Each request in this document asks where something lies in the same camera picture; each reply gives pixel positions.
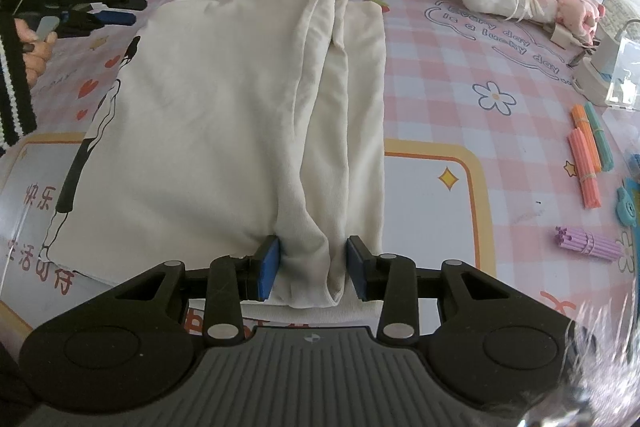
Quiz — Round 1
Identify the orange stick bundle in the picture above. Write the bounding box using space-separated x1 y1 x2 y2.
571 104 603 174

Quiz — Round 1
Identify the white plastic device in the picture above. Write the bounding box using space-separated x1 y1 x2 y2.
571 33 626 108

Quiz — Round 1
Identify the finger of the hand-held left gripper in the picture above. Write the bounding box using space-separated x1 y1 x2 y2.
59 9 137 39
99 0 149 12

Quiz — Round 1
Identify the cream t-shirt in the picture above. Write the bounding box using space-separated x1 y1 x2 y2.
42 0 387 326

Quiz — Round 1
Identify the salmon pink stick bundle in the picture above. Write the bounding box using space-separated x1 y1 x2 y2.
568 128 601 210

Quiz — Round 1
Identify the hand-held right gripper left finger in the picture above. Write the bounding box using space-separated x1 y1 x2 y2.
111 234 284 344

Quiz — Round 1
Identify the small pink plush pig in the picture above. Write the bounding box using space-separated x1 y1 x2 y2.
554 0 607 48

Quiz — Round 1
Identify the person's left hand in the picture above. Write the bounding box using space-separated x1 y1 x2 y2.
14 18 59 90

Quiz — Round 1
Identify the purple stick bundle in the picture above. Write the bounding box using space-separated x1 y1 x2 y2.
553 226 624 263

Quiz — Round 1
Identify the clear plastic box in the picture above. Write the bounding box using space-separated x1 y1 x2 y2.
605 19 640 113

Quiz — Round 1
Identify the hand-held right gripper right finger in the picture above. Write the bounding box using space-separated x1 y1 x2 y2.
345 234 546 344

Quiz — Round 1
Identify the light blue toy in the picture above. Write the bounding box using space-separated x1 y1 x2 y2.
615 179 640 229

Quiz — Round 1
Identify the green stick bundle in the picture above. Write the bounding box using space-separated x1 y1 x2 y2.
583 101 615 172

